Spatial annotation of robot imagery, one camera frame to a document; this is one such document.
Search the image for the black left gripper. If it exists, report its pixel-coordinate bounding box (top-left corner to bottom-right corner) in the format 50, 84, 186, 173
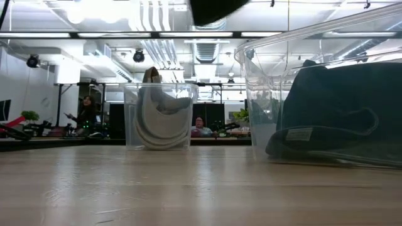
189, 0, 251, 27

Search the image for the white cloth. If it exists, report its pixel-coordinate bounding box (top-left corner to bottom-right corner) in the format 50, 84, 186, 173
134, 66, 192, 150

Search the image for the large clear plastic bin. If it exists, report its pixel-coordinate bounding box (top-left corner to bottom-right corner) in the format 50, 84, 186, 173
234, 2, 402, 169

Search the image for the beige baseball cap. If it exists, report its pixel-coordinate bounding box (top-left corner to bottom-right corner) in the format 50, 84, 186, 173
139, 87, 192, 142
153, 94, 193, 116

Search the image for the wide black partition panel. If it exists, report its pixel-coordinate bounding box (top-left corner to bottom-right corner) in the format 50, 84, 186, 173
192, 102, 225, 129

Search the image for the small green potted plant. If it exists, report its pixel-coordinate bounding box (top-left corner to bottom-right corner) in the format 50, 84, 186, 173
232, 108, 251, 125

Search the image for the person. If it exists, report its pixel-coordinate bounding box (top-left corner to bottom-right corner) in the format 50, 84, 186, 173
64, 95, 99, 138
190, 116, 218, 138

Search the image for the small clear plastic bin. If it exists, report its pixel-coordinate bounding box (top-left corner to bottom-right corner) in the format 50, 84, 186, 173
122, 82, 199, 151

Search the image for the narrow black partition panel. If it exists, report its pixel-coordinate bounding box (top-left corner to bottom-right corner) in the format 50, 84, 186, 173
109, 103, 126, 139

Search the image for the black metal rack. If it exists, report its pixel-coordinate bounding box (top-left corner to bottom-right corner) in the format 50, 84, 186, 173
53, 82, 109, 139

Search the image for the small background green plant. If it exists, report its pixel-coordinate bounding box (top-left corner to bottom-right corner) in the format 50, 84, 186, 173
21, 110, 40, 124

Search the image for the red bar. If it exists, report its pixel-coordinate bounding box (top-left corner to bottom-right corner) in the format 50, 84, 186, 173
0, 116, 26, 130

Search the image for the silver ventilation duct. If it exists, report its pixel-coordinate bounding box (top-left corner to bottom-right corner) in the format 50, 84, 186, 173
188, 18, 232, 79

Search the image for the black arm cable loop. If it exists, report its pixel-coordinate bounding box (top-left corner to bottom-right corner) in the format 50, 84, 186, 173
0, 0, 11, 30

